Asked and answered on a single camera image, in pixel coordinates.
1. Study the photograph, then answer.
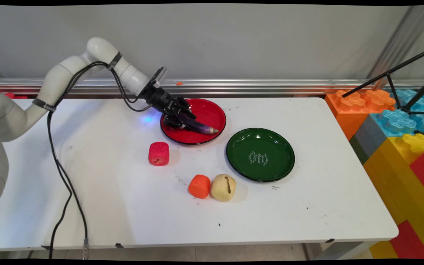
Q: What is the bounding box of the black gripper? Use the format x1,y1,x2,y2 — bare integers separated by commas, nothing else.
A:
138,83,197,131

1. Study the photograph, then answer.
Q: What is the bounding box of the purple toy eggplant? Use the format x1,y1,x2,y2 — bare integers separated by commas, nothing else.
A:
184,117,219,135

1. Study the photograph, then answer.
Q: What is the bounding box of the red enamel plate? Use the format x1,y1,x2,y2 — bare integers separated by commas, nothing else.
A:
160,98,227,145

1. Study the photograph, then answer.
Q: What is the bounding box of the red toy apple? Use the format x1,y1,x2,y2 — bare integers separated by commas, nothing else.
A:
148,142,170,166

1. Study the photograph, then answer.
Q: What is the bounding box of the orange toy fruit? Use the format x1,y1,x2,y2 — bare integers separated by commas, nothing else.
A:
188,174,211,199

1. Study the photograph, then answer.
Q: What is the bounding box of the green enamel plate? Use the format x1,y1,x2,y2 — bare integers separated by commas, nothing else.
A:
226,128,296,183

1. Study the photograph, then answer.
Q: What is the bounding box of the beige toy potato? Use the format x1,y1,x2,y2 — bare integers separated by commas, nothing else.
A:
211,174,237,202

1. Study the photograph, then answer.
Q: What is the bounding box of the orange giant building block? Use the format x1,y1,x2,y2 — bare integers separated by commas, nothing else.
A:
325,89,397,141

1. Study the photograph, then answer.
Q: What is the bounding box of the grey giant building block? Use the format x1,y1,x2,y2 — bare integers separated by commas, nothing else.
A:
349,114,389,165

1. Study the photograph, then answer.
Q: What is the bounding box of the blue giant building block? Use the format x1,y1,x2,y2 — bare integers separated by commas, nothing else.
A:
370,88,424,139

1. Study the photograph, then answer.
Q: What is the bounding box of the black tripod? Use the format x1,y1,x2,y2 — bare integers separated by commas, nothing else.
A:
342,44,424,116

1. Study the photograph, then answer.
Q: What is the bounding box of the yellow giant building block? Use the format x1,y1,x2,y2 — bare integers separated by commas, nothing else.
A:
363,133,424,259

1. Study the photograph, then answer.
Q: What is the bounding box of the clear wrist camera mount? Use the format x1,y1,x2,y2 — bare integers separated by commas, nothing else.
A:
149,66,169,88

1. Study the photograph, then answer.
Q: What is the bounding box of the grey cable strap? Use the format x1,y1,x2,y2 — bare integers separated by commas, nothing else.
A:
106,52,123,71
32,98,57,113

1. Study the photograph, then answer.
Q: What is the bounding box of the aluminium rail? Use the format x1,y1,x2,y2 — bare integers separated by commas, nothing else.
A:
0,77,424,98

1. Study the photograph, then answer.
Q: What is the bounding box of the black cable with grey plug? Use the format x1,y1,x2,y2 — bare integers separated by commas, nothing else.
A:
47,61,139,260

